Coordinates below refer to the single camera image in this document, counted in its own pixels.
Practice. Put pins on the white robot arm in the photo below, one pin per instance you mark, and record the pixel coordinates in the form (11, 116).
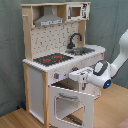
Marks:
(101, 73)

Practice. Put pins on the wooden toy kitchen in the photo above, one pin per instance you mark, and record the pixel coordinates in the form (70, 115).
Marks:
(46, 40)

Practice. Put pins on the red right stove knob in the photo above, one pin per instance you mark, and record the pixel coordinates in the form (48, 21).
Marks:
(74, 68)

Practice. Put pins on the red stove knob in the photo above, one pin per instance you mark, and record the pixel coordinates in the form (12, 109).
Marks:
(56, 75)
(74, 68)

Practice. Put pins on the black toy stovetop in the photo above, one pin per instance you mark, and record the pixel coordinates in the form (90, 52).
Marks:
(52, 59)

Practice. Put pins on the red left stove knob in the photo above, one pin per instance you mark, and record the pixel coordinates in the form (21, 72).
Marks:
(56, 75)

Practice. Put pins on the black toy faucet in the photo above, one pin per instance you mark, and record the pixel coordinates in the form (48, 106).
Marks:
(71, 44)

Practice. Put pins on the white oven door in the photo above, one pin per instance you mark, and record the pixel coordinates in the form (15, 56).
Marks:
(63, 102)

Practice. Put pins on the grey range hood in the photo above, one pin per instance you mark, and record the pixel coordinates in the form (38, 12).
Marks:
(48, 18)

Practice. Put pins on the white toy microwave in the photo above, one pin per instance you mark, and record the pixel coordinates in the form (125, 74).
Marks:
(78, 11)

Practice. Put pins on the grey cabinet door handle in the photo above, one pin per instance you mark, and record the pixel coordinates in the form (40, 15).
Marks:
(84, 86)

